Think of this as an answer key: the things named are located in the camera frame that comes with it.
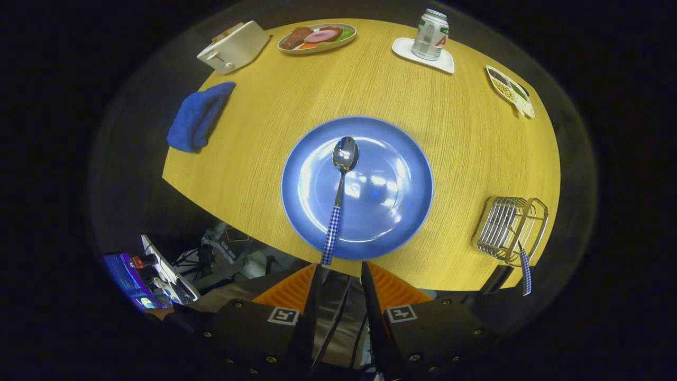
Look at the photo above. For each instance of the white toaster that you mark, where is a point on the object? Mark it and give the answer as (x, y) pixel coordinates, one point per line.
(238, 50)

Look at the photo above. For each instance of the pile of yellow beans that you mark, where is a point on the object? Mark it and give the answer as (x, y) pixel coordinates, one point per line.
(505, 91)

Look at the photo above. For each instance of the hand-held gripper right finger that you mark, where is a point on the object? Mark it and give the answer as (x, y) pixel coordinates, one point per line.
(433, 333)

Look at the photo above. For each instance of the toast slice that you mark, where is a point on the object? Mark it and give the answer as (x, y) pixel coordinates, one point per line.
(227, 32)

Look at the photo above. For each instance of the white flat device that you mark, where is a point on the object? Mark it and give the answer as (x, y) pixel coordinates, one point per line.
(169, 272)

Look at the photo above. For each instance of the pile of green beans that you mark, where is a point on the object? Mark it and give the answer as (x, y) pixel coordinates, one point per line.
(520, 91)

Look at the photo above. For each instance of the oval plate of food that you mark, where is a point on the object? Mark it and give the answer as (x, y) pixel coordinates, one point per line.
(317, 48)

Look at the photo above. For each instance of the white divided snack tray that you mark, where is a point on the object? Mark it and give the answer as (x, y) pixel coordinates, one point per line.
(526, 108)

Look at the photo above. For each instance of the pink ham slice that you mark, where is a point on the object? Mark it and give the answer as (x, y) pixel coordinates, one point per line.
(321, 36)

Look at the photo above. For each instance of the pile of dark beans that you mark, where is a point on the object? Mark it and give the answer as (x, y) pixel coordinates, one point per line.
(498, 76)

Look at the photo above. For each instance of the white plastic bottle green cap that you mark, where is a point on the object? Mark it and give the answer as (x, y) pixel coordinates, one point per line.
(431, 37)

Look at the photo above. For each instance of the blue round plate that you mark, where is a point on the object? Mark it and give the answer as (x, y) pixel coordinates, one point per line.
(381, 190)

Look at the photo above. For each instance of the brown meat slice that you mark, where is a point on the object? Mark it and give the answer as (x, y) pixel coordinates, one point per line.
(296, 37)

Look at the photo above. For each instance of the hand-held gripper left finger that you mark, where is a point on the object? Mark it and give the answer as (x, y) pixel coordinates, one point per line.
(254, 333)

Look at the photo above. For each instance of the green lettuce leaf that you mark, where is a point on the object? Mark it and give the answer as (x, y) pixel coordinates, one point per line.
(346, 33)

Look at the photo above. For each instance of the lit purple screen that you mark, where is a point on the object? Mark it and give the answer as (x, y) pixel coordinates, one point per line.
(129, 280)

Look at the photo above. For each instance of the white coaster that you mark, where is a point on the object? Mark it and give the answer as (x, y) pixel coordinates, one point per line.
(441, 64)

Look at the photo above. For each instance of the blue folded cloth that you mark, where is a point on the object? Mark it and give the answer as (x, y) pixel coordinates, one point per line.
(195, 119)

